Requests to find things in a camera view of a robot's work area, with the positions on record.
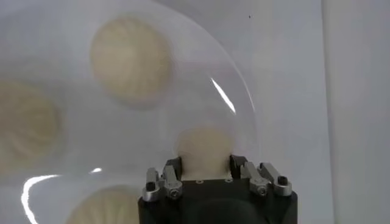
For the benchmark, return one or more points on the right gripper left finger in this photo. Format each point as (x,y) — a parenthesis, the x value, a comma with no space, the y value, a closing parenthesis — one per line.
(170,182)

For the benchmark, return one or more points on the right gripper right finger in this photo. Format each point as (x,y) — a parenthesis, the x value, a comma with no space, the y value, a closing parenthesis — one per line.
(259,182)

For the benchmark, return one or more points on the white steamed baozi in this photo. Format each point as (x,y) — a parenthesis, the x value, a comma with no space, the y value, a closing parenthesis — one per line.
(106,210)
(131,61)
(24,128)
(204,152)

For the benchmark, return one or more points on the round white plate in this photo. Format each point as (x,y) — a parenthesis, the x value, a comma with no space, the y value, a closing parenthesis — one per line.
(76,158)

